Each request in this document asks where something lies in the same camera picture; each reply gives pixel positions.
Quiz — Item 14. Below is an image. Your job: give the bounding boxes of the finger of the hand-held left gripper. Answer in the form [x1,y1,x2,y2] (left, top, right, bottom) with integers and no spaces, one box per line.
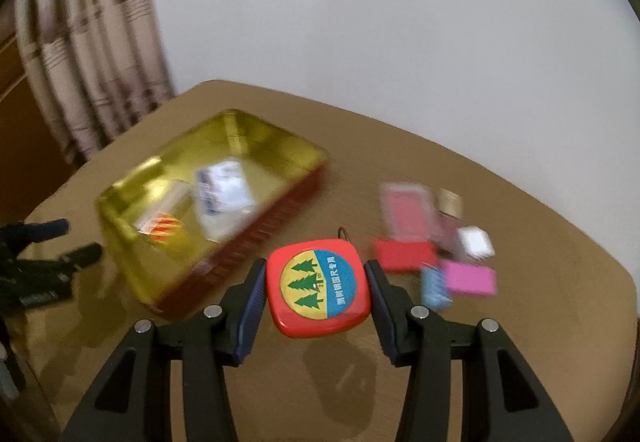
[10,219,71,243]
[55,243,104,273]

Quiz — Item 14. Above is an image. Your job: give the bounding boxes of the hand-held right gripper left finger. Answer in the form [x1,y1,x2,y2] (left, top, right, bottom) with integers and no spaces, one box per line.
[60,258,268,442]

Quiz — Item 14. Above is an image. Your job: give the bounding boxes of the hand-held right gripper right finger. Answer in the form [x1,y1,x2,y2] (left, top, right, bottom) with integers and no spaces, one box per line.
[362,259,573,442]

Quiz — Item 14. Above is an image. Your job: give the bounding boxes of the red square tape measure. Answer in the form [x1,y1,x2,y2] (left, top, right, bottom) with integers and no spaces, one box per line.
[265,227,372,339]

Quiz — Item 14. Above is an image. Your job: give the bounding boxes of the white block zigzag sides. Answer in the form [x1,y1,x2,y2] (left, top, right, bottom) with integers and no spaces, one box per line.
[457,226,496,259]

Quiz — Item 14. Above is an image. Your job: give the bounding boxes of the gold tin box red sides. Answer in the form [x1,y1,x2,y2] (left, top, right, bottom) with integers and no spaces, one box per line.
[95,109,328,320]

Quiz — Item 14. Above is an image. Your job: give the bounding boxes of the small light blue block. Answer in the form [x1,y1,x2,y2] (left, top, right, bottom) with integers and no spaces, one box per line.
[420,267,453,310]

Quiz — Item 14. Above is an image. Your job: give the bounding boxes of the red flat box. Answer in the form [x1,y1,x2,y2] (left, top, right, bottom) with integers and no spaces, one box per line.
[374,240,440,273]

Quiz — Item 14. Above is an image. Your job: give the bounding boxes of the brown wooden cabinet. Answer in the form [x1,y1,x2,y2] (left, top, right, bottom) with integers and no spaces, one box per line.
[0,6,76,223]

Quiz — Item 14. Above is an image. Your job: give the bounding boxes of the white and orange card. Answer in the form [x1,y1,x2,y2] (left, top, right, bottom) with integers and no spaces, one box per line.
[135,179,193,245]

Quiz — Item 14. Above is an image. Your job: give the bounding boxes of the magenta flat box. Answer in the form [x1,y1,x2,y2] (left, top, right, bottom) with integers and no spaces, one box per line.
[442,261,498,297]

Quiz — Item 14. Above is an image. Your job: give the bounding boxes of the pink flat case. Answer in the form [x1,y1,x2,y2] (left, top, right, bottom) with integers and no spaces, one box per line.
[380,183,436,243]

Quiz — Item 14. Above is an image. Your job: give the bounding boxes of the blue and white packet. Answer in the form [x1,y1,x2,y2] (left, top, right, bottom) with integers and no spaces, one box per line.
[192,161,256,243]

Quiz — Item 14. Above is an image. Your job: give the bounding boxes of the small gold padlock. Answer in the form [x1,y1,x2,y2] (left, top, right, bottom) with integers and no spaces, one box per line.
[437,188,463,219]

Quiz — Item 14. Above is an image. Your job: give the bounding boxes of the striped beige curtain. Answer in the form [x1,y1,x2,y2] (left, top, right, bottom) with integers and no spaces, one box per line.
[12,0,176,167]

